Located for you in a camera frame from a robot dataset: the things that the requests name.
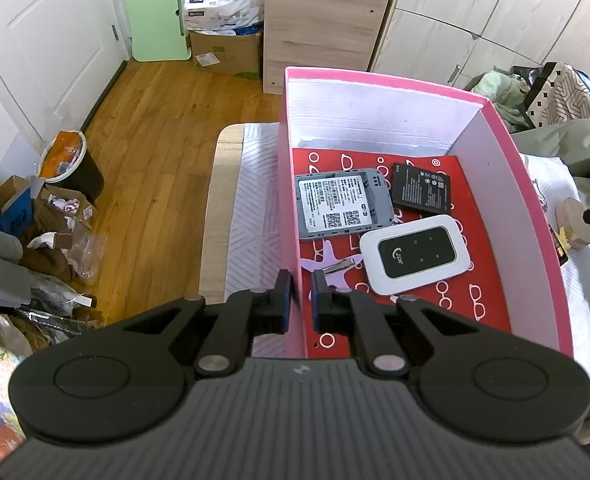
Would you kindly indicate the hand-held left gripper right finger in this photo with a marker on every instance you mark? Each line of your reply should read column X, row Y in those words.
column 319, row 305

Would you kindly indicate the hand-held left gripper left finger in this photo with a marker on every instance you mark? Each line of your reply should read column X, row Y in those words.
column 284, row 305

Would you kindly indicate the wooden block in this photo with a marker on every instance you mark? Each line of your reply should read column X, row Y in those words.
column 572, row 220

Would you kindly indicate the small yellow plastic piece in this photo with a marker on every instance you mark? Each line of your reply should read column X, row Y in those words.
column 565, row 239

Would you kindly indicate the purple starfish hair clip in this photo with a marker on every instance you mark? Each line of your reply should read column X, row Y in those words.
column 319, row 260

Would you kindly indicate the grey router back cover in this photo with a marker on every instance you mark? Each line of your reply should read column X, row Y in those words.
column 345, row 202

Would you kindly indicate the white pocket router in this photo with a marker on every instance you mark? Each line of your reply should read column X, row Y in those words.
column 415, row 255

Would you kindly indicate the black battery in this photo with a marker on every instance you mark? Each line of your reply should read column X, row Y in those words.
column 421, row 187

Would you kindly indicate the pink cardboard box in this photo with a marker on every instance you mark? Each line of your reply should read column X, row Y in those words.
column 375, row 110

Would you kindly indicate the olive green padded jacket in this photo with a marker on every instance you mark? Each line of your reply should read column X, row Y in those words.
column 575, row 145

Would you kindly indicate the red printed paper sheet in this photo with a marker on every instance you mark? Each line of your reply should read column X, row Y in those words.
column 480, row 270

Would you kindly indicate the black and white patterned bag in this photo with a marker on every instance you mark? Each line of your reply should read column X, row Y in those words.
column 570, row 90

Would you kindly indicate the clear plastic bag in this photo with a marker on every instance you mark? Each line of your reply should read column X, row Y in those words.
column 89, row 250

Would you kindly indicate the light wooden wardrobe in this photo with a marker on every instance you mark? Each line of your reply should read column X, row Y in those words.
column 500, row 5

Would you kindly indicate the open brown cardboard box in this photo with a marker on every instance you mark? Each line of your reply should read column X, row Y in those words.
column 70, row 205

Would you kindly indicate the black trash bin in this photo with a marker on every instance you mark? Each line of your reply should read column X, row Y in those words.
column 82, row 170

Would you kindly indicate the wooden shelf unit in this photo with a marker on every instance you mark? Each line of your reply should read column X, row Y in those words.
column 320, row 25

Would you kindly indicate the blue cardboard box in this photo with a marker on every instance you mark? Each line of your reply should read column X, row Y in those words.
column 7, row 207

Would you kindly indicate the white tissue pack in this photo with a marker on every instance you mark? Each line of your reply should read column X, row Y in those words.
column 222, row 5

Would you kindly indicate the green folding table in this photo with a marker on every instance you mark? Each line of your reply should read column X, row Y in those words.
column 152, row 10

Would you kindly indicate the white door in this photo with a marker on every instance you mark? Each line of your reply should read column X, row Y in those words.
column 50, row 35

